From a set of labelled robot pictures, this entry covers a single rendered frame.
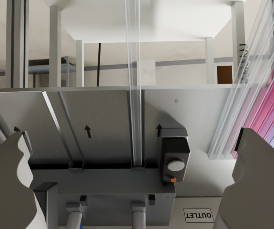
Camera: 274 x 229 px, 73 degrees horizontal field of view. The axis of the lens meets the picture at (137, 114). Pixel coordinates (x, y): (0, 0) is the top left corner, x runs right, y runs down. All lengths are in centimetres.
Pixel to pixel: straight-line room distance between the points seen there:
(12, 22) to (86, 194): 51
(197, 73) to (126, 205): 302
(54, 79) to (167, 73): 267
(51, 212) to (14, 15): 56
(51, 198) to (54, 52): 61
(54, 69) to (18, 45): 15
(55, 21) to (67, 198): 61
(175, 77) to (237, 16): 249
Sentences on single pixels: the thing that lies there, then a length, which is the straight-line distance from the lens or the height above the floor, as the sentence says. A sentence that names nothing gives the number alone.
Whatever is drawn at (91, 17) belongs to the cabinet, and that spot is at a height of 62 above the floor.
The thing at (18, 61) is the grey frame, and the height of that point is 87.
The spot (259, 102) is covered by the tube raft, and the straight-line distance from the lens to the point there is 28.
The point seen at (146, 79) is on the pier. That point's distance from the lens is 309.
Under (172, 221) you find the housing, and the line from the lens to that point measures 45.
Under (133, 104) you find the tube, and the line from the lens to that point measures 24.
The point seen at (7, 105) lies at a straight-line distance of 31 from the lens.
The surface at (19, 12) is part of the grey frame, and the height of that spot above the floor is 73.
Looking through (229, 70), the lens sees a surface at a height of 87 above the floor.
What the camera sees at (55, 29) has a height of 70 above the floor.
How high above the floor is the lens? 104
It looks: 3 degrees down
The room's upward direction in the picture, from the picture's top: 179 degrees clockwise
